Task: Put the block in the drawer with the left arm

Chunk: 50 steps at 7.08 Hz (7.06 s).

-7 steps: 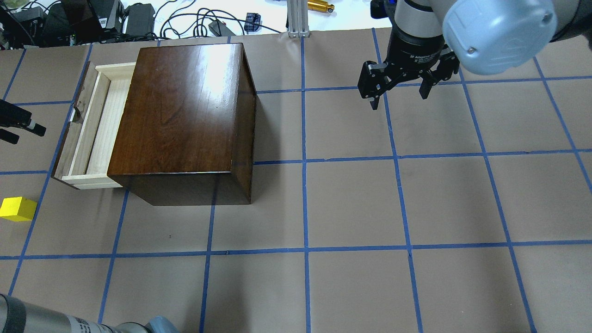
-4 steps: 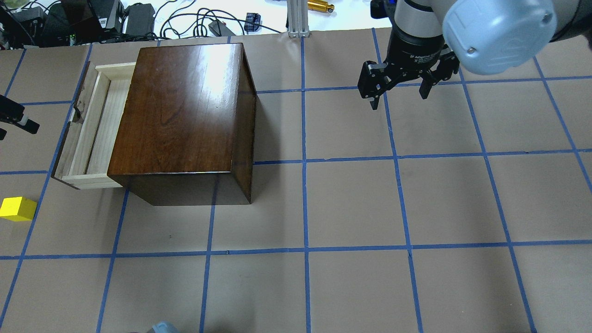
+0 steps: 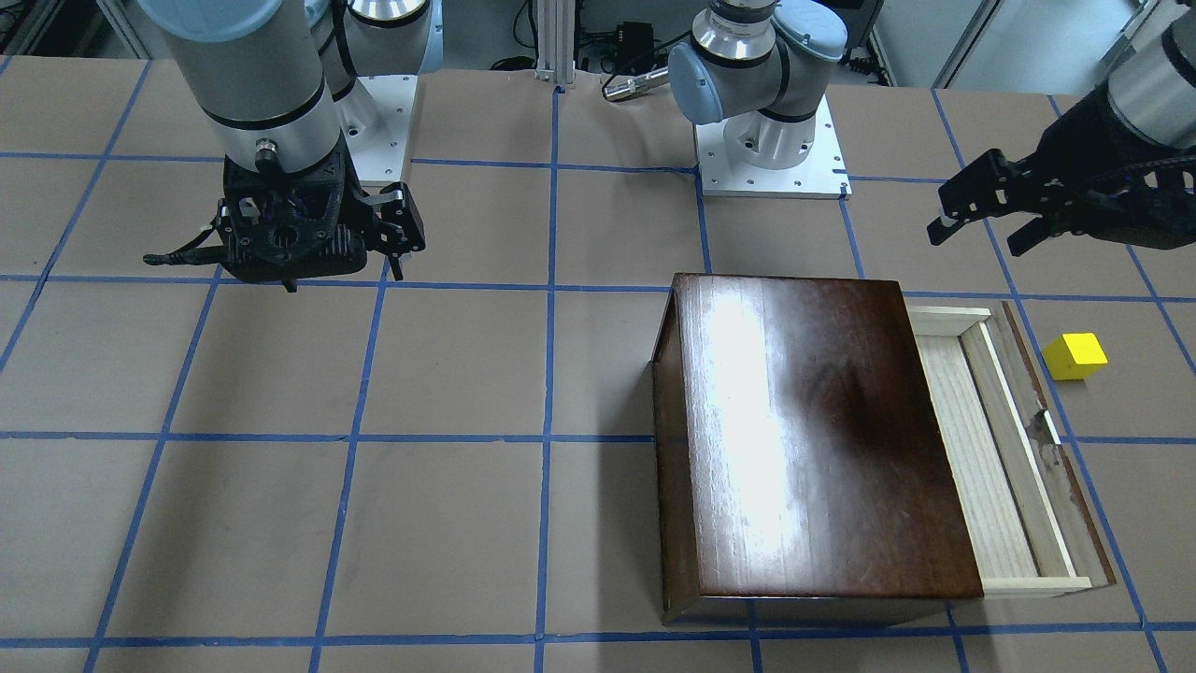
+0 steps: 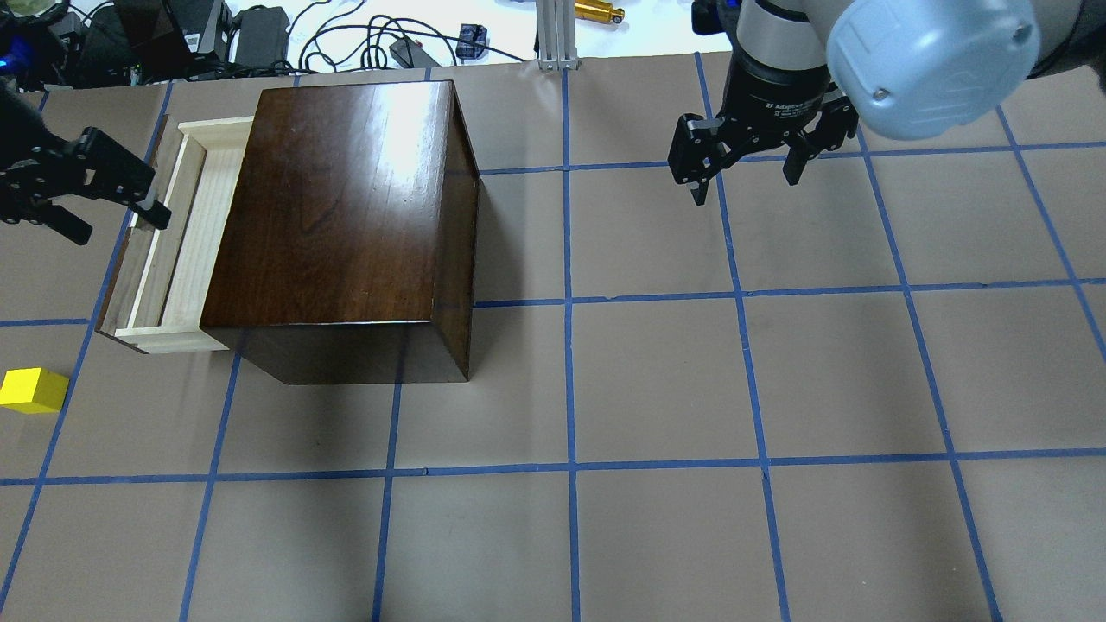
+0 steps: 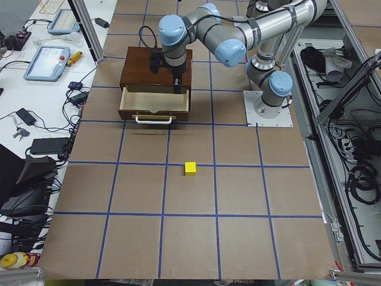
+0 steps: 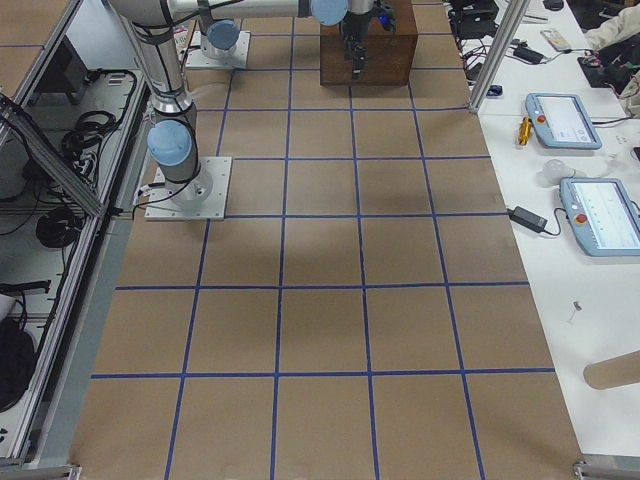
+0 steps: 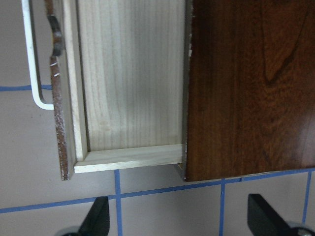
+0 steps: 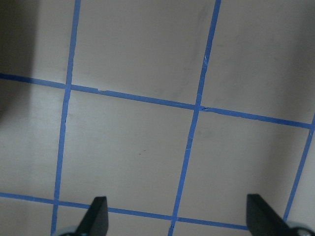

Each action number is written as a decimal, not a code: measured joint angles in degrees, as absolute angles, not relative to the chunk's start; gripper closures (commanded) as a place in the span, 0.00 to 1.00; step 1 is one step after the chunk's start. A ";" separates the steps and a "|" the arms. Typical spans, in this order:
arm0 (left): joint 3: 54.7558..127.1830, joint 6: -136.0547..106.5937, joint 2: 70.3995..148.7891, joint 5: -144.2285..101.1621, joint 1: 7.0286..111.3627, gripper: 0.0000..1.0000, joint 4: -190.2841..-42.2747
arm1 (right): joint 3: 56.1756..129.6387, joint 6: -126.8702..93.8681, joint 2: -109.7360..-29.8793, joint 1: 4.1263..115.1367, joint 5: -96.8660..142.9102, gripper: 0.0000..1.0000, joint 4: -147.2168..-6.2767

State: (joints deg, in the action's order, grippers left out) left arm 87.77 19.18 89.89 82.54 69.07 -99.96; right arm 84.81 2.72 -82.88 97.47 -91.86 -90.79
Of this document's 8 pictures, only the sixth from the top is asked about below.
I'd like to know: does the white smartphone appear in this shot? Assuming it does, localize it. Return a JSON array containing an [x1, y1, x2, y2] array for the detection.
[[540, 29, 572, 52]]

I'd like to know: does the cardboard tube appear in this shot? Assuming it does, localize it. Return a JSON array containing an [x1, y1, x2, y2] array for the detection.
[[583, 351, 640, 390]]

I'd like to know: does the upper teach pendant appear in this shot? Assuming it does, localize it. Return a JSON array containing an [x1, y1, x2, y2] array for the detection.
[[524, 93, 602, 150]]

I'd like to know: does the teach pendant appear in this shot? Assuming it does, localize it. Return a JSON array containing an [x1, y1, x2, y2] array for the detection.
[[559, 178, 639, 257], [524, 93, 602, 150]]

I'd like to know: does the coiled black cable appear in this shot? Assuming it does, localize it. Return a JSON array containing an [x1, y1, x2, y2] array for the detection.
[[35, 205, 84, 250]]

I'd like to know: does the black power adapter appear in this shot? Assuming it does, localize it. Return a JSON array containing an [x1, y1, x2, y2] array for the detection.
[[507, 206, 548, 233]]

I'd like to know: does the lower teach pendant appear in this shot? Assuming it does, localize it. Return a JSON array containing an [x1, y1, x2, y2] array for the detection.
[[559, 178, 639, 257]]

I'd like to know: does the dark wooden drawer box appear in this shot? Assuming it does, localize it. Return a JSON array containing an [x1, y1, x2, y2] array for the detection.
[[320, 1, 418, 86]]

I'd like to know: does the aluminium frame post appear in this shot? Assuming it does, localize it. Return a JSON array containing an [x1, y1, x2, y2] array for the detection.
[[468, 0, 530, 114]]

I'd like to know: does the black adapter on desk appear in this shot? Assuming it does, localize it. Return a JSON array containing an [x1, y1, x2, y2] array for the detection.
[[513, 45, 544, 65]]

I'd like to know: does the aluminium side rail frame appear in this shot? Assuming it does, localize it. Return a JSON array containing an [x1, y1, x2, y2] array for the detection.
[[1, 1, 149, 475]]

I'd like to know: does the white light bulb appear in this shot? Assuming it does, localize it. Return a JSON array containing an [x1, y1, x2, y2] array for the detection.
[[540, 159, 576, 185]]

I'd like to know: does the small blue object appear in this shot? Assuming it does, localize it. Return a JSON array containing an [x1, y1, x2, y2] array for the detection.
[[486, 84, 503, 98]]

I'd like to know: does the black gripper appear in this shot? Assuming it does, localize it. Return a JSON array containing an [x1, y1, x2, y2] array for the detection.
[[341, 10, 372, 79]]

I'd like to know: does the small metal screw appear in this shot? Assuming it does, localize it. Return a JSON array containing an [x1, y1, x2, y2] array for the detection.
[[567, 301, 582, 324]]

